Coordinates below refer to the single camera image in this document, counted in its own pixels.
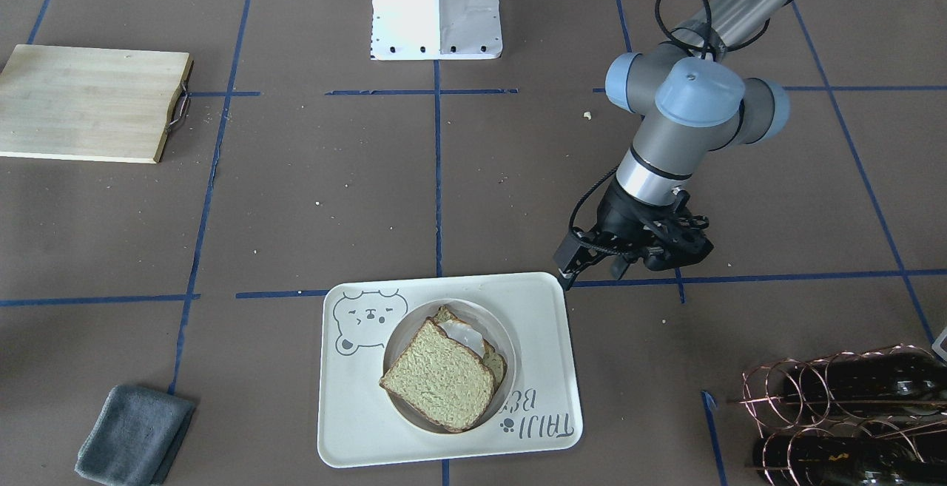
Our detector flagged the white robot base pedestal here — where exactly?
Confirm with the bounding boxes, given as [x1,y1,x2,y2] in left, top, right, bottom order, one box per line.
[369,0,504,61]

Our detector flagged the wooden cutting board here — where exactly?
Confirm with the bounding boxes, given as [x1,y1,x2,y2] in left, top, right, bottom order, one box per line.
[1,44,193,163]

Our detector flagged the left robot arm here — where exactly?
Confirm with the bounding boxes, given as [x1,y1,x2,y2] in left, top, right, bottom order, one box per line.
[553,0,794,290]

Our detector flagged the bread slice under egg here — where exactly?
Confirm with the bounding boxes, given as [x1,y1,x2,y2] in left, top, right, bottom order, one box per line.
[433,305,507,391]

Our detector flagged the cream bear serving tray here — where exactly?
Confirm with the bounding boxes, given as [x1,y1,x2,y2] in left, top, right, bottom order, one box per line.
[317,271,583,467]

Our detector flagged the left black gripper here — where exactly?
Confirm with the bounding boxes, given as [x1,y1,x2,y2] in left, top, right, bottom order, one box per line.
[553,178,714,291]

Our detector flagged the white round plate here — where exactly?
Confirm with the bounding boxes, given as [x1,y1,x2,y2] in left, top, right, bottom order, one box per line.
[381,300,518,435]

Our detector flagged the copper wire bottle rack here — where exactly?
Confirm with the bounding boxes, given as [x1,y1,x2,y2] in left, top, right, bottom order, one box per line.
[738,345,946,485]

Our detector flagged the folded grey cloth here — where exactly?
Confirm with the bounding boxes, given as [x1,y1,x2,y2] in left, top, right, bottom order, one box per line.
[74,385,196,485]

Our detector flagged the dark green wine bottle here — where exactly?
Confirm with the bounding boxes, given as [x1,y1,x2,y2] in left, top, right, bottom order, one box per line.
[783,350,946,419]

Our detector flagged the bread slice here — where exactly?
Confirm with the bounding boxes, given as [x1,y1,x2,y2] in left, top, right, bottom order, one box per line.
[433,305,507,391]
[379,317,495,434]

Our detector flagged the fried egg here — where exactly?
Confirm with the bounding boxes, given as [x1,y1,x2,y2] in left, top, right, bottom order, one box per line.
[439,320,486,358]

